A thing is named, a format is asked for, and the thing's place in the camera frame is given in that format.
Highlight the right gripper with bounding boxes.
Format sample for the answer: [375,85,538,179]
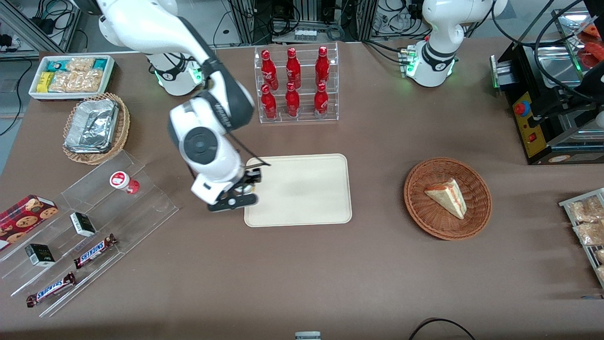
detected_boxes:
[191,168,263,205]

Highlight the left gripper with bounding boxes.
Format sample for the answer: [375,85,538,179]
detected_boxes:
[528,60,604,129]

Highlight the cream plastic tray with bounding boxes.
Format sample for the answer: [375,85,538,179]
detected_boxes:
[244,153,353,228]

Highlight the metal tray with red packs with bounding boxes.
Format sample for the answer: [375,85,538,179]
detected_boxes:
[551,8,604,69]

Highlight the red gum bottle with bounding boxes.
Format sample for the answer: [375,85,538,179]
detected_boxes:
[110,171,141,195]

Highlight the black machine with yellow panel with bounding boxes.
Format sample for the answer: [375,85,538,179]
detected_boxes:
[490,40,604,166]

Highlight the red cola bottle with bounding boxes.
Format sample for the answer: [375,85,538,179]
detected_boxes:
[314,83,329,119]
[315,46,331,87]
[285,82,301,118]
[286,47,302,90]
[261,50,279,91]
[261,84,278,120]

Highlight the clear bag of snacks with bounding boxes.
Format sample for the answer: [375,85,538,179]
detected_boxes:
[568,196,604,223]
[572,221,604,247]

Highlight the clear acrylic stepped stand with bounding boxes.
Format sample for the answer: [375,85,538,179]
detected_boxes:
[0,150,179,318]

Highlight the wicker basket with foil trays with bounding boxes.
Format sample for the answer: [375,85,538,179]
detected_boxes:
[63,92,131,165]

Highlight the clear acrylic bottle rack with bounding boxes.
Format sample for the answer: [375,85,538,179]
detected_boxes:
[254,42,339,124]

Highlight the wrapped triangle sandwich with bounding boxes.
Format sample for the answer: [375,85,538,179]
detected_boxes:
[424,178,468,220]

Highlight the stacked foil trays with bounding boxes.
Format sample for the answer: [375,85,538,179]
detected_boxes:
[64,99,119,154]

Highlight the round brown wicker basket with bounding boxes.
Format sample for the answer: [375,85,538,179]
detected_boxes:
[404,157,493,241]

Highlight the Snickers bar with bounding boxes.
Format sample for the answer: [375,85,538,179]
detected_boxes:
[26,272,76,308]
[74,234,118,270]

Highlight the small black box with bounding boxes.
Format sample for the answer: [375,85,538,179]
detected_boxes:
[25,244,56,268]
[70,212,97,238]

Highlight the white plastic snack bin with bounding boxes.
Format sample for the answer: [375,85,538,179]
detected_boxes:
[28,54,117,101]

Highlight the large clear cracker bag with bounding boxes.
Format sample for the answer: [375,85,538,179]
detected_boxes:
[49,70,103,94]

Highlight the small clear cracker bag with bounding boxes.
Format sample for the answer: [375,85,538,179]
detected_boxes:
[65,57,96,73]

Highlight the red plaid cookie box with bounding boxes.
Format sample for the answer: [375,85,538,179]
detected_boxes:
[0,195,59,251]

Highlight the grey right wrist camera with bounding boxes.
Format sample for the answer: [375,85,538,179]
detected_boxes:
[207,192,260,213]

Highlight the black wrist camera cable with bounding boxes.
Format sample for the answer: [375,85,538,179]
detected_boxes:
[226,125,271,168]

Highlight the metal wire rack tray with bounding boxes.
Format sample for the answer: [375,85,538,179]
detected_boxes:
[559,188,604,289]

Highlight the black floor cable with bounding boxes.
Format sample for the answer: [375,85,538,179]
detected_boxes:
[408,318,477,340]

